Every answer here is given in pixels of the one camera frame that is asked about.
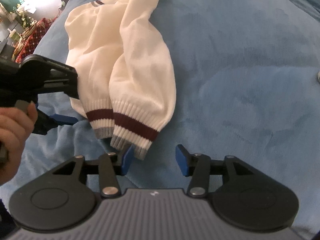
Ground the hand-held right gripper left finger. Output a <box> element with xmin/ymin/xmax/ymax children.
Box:
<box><xmin>51</xmin><ymin>145</ymin><xmax>137</xmax><ymax>198</ymax></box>

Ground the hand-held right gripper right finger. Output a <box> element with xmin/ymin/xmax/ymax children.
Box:
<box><xmin>176</xmin><ymin>144</ymin><xmax>258</xmax><ymax>197</ymax></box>

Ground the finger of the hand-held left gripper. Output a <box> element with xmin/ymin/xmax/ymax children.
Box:
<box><xmin>19</xmin><ymin>54</ymin><xmax>80</xmax><ymax>99</ymax></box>
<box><xmin>34</xmin><ymin>110</ymin><xmax>78</xmax><ymax>135</ymax></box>

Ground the cream knit vest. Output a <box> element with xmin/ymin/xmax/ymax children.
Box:
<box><xmin>64</xmin><ymin>0</ymin><xmax>177</xmax><ymax>160</ymax></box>

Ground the person's left hand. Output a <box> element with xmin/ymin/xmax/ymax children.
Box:
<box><xmin>0</xmin><ymin>104</ymin><xmax>38</xmax><ymax>186</ymax></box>

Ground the dark storage shelf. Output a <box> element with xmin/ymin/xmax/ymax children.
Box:
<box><xmin>0</xmin><ymin>21</ymin><xmax>19</xmax><ymax>60</ymax></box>

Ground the red patterned tablecloth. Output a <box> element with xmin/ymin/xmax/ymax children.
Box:
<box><xmin>12</xmin><ymin>17</ymin><xmax>59</xmax><ymax>63</ymax></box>

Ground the green drink cup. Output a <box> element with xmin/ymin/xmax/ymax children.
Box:
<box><xmin>9</xmin><ymin>29</ymin><xmax>20</xmax><ymax>43</ymax></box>

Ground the white flower bouquet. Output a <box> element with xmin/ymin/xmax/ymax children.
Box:
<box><xmin>14</xmin><ymin>1</ymin><xmax>37</xmax><ymax>27</ymax></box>

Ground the blue fleece blanket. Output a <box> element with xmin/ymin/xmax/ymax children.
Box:
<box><xmin>0</xmin><ymin>0</ymin><xmax>320</xmax><ymax>240</ymax></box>

